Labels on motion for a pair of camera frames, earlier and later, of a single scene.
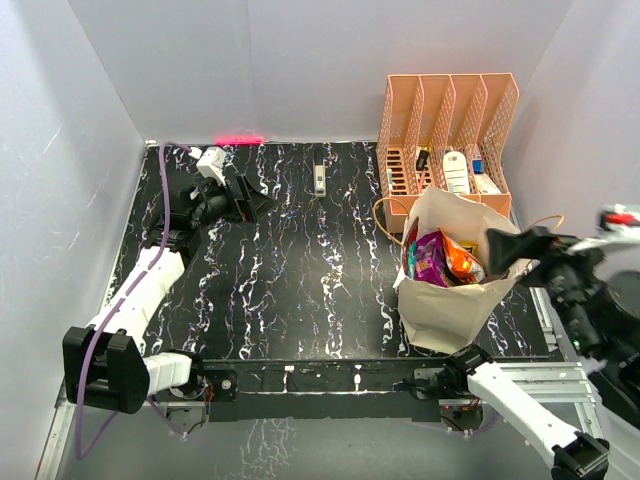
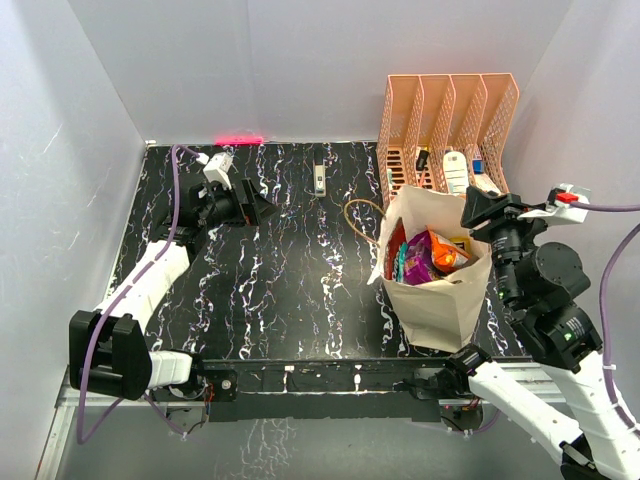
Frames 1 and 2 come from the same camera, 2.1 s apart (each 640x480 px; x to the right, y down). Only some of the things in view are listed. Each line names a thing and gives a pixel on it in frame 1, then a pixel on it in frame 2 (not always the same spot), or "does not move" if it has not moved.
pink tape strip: x=238 y=140 does not move
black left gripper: x=244 y=206 does not move
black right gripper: x=503 y=247 to x=500 y=210
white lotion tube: x=456 y=171 does not move
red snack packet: x=410 y=249 to x=398 y=237
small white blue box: x=484 y=183 does not move
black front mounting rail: x=318 y=390 does not move
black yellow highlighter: x=421 y=163 does not move
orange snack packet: x=461 y=265 to x=446 y=256
